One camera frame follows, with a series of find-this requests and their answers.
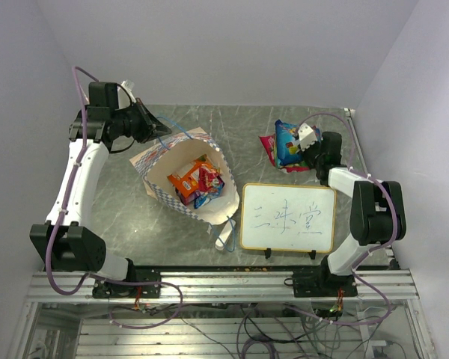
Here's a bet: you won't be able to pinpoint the yellow framed whiteboard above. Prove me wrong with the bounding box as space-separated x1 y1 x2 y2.
240 183 337 254

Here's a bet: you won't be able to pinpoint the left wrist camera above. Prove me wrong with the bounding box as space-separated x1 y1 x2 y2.
117 80 136 108

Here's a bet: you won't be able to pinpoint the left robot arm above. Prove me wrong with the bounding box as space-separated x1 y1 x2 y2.
29 81 171 297

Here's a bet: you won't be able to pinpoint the orange snack packet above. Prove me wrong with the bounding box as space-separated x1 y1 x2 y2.
167 155 217 197

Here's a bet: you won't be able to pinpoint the checkered paper bag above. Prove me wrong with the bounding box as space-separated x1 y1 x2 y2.
130 118 240 253

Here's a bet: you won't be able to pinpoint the aluminium rail frame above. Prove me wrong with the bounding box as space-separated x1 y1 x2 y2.
7 267 437 358

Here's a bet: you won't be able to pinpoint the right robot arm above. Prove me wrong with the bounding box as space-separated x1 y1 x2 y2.
294 127 406 296

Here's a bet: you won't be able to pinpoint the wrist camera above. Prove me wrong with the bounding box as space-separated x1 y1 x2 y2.
294 123 319 152
117 80 136 108

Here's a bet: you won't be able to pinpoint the red snack packet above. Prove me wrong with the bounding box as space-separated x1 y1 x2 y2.
198 165 225 197

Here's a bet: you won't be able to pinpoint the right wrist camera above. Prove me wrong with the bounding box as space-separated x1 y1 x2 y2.
294 123 319 152

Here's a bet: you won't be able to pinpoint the pink snack bag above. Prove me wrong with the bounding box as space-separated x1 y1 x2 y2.
259 135 310 174

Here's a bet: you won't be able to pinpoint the white eraser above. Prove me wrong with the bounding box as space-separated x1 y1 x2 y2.
215 218 236 253

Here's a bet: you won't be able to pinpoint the blue snack bag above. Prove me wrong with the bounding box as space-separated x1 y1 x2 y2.
274 120 320 168

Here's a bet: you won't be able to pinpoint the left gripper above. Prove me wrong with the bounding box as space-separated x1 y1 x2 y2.
113 98 174 144

